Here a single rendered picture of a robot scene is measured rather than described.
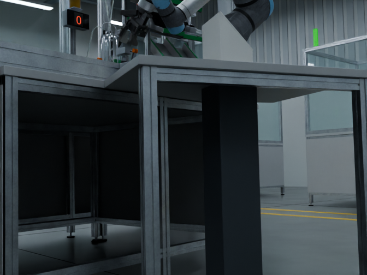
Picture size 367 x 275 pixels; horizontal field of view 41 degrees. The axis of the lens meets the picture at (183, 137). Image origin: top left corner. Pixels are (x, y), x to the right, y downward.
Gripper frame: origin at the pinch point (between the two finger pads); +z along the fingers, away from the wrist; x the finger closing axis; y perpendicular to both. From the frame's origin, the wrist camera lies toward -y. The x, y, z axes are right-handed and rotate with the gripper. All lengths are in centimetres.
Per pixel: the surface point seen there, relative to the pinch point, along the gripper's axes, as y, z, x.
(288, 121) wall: -345, 238, 917
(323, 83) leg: 92, -40, 7
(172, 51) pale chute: -1.3, -2.3, 34.5
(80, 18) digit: -13.5, -2.2, -17.9
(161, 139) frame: 50, 18, -2
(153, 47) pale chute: -2.6, -1.1, 22.0
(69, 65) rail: 26, 2, -44
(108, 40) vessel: -73, 29, 55
